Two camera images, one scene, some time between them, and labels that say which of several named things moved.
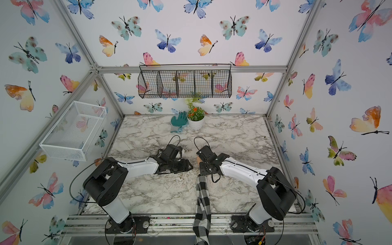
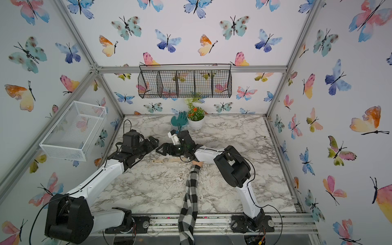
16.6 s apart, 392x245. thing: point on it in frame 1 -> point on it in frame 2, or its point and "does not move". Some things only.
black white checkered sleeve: x=201 y=225 -> x=188 y=212
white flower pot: x=196 y=125 does not move
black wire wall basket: x=185 y=81 does not move
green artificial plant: x=195 y=113 does not move
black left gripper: x=184 y=166 -> x=154 y=144
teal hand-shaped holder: x=181 y=121 does not move
